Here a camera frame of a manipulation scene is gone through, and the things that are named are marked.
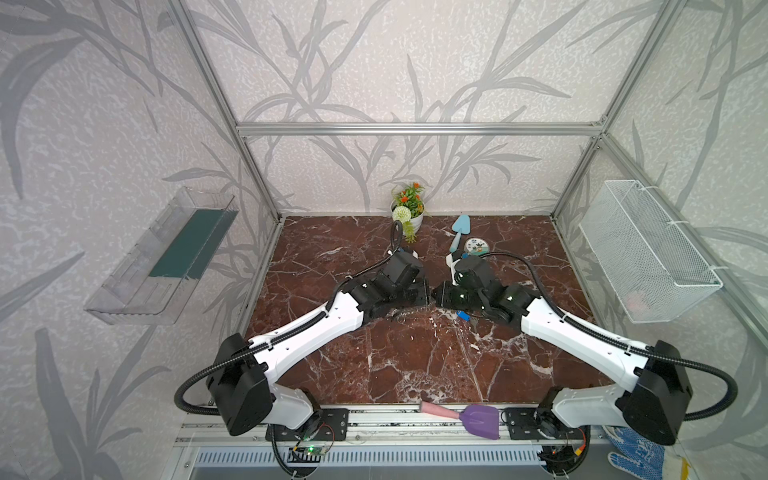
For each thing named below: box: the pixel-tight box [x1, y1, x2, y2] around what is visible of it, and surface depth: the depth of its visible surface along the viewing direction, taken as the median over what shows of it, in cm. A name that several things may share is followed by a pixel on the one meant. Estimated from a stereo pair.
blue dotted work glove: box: [602, 425, 665, 480], surface depth 70 cm
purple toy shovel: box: [420, 401, 500, 440], surface depth 76 cm
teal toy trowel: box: [450, 215, 471, 253], surface depth 119 cm
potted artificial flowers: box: [390, 182, 426, 244], surface depth 107 cm
